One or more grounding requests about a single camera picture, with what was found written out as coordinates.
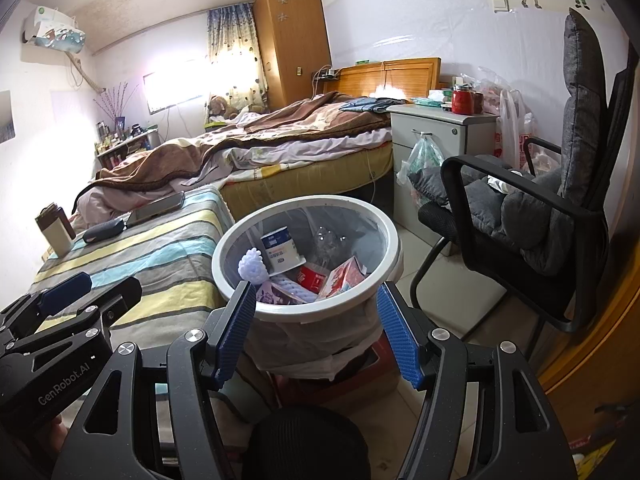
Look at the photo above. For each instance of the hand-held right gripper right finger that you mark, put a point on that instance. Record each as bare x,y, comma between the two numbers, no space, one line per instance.
397,335

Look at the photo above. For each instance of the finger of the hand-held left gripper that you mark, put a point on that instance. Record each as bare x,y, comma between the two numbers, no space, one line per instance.
65,287
100,305

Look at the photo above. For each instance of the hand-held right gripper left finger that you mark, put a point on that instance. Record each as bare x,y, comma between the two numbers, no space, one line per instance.
237,335

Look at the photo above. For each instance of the purple milk carton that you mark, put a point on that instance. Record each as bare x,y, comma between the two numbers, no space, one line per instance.
277,294

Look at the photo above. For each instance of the white trash bin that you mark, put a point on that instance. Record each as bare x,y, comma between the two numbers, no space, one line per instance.
300,345

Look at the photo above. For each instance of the purple foam sleeve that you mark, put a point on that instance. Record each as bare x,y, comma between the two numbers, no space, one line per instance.
255,265

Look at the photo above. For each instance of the red white carton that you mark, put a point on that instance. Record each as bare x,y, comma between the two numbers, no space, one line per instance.
345,277

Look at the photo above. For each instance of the torn red-white plastic wrapper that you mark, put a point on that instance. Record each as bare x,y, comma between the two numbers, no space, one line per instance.
312,277

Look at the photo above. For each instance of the white yogurt cup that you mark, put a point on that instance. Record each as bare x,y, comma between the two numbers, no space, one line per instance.
280,250

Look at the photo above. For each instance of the beige brown lidded mug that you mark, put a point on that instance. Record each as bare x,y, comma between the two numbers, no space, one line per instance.
55,235

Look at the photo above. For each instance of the dark blue glasses case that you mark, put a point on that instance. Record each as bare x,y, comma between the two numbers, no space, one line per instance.
105,231

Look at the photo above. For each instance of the black tablet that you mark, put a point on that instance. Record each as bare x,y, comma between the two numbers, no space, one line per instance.
157,207

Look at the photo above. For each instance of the black mesh chair back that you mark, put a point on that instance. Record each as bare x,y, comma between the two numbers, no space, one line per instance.
312,445

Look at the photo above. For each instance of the shelf with cosmetics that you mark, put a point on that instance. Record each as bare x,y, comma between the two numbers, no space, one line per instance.
125,147

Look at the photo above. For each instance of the bed with yellow skirt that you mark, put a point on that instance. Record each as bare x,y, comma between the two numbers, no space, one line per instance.
300,180

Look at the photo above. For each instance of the greenish plastic bag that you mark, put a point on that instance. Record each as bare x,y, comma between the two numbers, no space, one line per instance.
422,160

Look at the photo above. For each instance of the brown blanket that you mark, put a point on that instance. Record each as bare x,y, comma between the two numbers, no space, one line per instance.
200,155

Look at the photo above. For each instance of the white crumpled tissue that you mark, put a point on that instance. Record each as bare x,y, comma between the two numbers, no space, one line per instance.
502,182

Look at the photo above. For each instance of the vase with purple branches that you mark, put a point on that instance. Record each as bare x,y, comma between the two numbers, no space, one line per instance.
117,105

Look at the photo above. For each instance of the grey nightstand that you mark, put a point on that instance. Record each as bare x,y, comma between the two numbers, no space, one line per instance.
450,140

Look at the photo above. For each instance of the wooden door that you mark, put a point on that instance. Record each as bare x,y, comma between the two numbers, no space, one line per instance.
600,360

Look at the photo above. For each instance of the air conditioner pipe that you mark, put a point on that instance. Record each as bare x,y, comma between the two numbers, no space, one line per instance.
87,75

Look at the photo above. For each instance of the brown teddy bear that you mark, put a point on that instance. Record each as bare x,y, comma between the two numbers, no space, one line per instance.
220,107

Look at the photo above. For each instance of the window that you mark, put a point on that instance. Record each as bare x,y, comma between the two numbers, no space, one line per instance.
175,85

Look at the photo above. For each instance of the blue cloth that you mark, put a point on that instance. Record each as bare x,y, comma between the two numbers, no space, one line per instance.
367,105

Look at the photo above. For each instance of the white red plastic bag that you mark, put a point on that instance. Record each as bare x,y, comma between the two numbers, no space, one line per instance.
512,130

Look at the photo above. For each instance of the green tissue pack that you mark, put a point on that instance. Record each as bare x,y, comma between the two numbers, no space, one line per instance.
432,99

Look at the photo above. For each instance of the red jar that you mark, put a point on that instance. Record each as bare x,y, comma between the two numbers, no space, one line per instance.
465,100

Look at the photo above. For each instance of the wooden headboard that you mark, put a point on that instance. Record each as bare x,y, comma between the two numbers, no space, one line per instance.
410,77

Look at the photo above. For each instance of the white air conditioner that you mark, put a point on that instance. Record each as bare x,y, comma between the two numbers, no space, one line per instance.
50,30

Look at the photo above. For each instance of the power strip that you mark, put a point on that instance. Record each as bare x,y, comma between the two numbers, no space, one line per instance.
326,75

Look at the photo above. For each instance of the patterned curtain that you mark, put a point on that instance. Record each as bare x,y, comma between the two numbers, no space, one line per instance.
235,55

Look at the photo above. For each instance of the black grey office chair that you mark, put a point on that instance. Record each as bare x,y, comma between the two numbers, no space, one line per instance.
580,110

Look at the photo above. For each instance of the wooden wardrobe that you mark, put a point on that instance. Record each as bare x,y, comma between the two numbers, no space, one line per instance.
295,45

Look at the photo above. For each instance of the white light switch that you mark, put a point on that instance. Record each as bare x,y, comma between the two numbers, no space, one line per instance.
501,4

